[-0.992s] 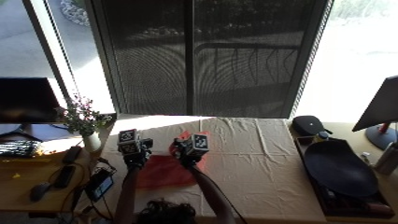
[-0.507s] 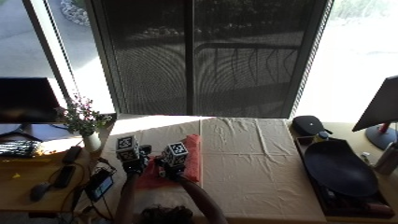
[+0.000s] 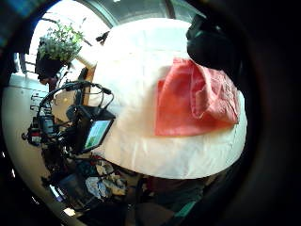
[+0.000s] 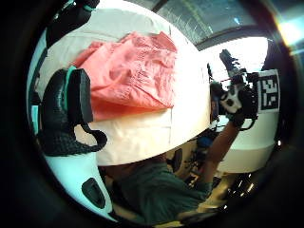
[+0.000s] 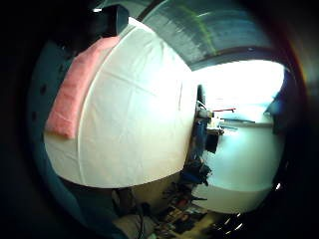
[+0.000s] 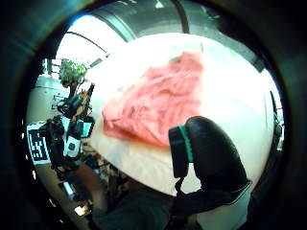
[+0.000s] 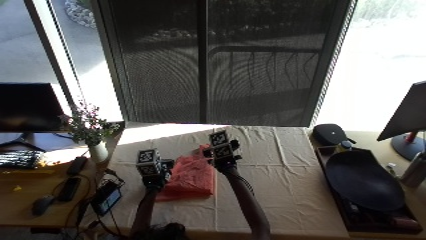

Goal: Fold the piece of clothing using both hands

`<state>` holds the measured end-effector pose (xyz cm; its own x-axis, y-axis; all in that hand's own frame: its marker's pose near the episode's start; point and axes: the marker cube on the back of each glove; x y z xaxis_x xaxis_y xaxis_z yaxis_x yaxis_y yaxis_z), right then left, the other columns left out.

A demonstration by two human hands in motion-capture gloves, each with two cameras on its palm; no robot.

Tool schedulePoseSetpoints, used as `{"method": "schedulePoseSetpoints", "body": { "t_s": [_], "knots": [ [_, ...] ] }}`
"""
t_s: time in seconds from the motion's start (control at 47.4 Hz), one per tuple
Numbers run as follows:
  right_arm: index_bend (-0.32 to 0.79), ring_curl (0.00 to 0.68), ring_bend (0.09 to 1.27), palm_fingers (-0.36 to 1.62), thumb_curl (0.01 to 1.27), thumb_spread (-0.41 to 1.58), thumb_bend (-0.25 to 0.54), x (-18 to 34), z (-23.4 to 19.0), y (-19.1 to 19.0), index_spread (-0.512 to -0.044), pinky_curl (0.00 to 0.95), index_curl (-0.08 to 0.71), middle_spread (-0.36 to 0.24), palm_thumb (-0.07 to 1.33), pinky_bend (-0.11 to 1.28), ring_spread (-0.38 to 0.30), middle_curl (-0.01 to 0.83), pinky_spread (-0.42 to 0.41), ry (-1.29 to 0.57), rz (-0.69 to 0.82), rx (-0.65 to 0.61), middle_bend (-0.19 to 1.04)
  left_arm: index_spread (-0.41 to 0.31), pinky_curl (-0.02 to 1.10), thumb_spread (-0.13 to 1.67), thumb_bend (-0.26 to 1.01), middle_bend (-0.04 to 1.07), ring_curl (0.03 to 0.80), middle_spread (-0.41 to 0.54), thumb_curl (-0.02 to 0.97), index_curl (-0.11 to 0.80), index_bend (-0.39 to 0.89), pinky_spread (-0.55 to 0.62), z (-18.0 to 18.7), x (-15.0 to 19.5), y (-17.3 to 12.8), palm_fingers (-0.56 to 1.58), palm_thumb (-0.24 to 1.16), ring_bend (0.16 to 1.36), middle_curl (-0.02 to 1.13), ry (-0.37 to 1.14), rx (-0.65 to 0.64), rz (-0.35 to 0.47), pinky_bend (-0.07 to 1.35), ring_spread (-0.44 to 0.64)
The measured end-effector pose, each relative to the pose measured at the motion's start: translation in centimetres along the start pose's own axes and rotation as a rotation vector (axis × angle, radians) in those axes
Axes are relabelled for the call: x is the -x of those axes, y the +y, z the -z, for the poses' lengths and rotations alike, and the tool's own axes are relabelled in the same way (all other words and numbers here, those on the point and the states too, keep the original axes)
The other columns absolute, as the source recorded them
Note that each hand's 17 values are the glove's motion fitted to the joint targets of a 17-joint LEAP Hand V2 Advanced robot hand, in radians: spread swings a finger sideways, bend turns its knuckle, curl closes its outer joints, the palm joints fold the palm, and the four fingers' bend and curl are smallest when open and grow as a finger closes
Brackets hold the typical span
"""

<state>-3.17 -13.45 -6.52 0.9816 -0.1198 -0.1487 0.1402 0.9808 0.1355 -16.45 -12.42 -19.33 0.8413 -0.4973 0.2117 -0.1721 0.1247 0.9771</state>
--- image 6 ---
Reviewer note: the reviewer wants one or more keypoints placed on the pink cloth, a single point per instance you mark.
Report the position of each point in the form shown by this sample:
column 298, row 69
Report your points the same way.
column 156, row 105

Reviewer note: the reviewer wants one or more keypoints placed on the white marker cube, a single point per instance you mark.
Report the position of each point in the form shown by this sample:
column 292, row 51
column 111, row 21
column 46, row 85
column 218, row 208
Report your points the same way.
column 37, row 143

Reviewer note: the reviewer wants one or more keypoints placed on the the person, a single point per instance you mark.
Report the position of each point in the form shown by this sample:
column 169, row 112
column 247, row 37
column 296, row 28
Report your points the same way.
column 134, row 207

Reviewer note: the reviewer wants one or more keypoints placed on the green potted plant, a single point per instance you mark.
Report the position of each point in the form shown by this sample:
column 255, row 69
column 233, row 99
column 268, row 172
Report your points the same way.
column 72, row 73

